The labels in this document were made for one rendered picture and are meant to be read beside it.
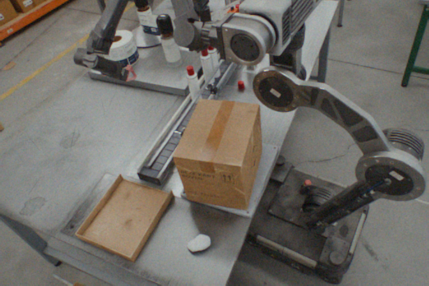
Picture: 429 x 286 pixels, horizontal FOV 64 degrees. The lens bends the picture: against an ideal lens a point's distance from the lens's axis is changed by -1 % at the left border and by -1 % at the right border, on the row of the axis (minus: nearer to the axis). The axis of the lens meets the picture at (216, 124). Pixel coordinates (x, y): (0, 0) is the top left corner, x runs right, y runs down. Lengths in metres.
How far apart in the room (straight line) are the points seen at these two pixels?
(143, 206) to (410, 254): 1.53
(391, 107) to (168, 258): 2.25
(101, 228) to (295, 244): 1.00
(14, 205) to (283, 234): 1.31
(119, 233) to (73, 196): 0.31
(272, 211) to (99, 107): 1.11
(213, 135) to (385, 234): 1.42
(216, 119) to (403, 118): 1.98
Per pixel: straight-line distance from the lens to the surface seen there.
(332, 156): 2.60
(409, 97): 3.18
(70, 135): 1.90
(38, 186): 1.75
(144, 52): 2.22
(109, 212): 1.49
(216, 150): 1.16
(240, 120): 1.24
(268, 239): 1.95
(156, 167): 1.49
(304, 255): 1.92
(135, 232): 1.40
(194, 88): 1.65
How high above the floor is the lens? 1.99
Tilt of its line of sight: 44 degrees down
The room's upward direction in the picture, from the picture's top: 11 degrees counter-clockwise
